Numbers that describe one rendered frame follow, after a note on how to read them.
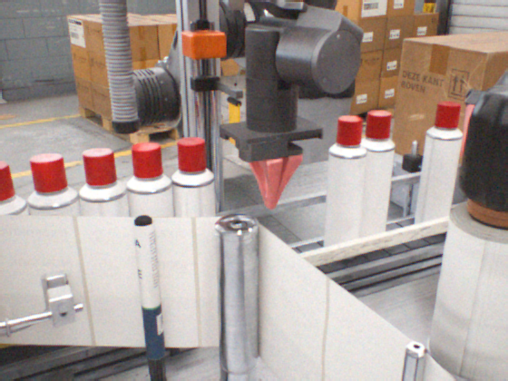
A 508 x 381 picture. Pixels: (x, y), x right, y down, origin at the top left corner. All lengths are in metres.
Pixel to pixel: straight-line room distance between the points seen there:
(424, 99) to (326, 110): 2.10
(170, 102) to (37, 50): 4.51
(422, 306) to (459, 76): 0.60
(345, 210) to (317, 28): 0.30
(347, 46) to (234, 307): 0.26
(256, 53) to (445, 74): 0.71
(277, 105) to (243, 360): 0.26
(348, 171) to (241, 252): 0.30
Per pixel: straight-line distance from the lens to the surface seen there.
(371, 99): 4.69
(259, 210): 0.73
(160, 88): 1.71
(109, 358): 0.65
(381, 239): 0.77
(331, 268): 0.75
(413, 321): 0.67
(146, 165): 0.59
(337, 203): 0.73
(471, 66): 1.15
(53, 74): 6.23
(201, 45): 0.66
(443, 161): 0.83
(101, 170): 0.58
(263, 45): 0.54
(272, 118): 0.55
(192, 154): 0.60
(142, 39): 4.05
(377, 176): 0.75
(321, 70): 0.48
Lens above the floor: 1.27
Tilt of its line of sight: 24 degrees down
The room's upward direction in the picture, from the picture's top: straight up
